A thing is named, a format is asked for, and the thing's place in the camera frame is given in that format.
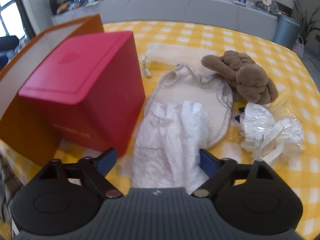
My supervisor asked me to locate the white cloth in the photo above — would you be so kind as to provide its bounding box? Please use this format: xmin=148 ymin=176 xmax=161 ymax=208
xmin=132 ymin=101 xmax=209 ymax=193

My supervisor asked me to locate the clear plastic bag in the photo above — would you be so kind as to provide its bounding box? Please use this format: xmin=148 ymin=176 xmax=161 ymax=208
xmin=235 ymin=103 xmax=304 ymax=164

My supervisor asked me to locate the red cube box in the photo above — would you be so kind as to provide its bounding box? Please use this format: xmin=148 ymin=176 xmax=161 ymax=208
xmin=19 ymin=31 xmax=145 ymax=155

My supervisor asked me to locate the orange cardboard box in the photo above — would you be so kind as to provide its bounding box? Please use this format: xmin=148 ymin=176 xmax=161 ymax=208
xmin=1 ymin=14 xmax=104 ymax=166

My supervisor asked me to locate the brown knotted plush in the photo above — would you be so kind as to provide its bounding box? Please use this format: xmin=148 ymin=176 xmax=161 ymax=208
xmin=201 ymin=50 xmax=278 ymax=105

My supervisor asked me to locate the pink woven small bag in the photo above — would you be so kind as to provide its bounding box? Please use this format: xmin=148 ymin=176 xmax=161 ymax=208
xmin=293 ymin=35 xmax=305 ymax=58

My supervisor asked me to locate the grey blue trash bin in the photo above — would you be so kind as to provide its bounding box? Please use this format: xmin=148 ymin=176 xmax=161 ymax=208
xmin=272 ymin=15 xmax=300 ymax=50

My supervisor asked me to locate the bread loaf on console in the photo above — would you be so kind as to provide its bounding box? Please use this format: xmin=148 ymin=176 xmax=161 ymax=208
xmin=56 ymin=2 xmax=74 ymax=15

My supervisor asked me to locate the green leafy floor plant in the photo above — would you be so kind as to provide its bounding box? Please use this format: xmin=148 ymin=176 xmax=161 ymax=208
xmin=292 ymin=0 xmax=319 ymax=42

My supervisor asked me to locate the white marble tv console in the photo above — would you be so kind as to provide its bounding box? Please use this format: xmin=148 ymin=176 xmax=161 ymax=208
xmin=52 ymin=0 xmax=278 ymax=41

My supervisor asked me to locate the cream drawstring bag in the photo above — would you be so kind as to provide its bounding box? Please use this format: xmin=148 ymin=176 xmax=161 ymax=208
xmin=144 ymin=63 xmax=233 ymax=148

